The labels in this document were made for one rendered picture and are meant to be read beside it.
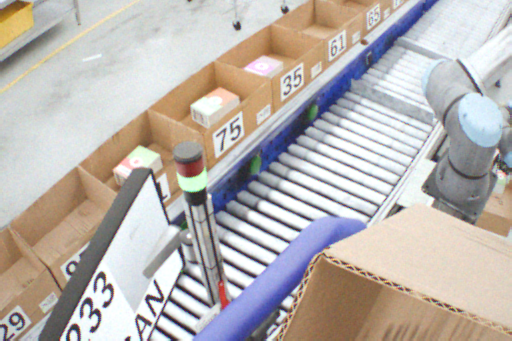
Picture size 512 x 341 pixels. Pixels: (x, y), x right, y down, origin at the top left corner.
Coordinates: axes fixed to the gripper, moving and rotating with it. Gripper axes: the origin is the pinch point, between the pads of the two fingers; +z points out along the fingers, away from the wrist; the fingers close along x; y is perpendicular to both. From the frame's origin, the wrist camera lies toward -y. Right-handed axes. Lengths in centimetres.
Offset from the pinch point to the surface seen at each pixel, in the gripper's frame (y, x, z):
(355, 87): -56, -81, 16
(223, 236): 45, -97, 19
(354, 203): 13, -59, 19
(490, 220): 11.0, 0.3, 12.2
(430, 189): 45, -27, -28
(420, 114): -48, -45, 16
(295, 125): -19, -96, 16
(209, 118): 9, -120, -1
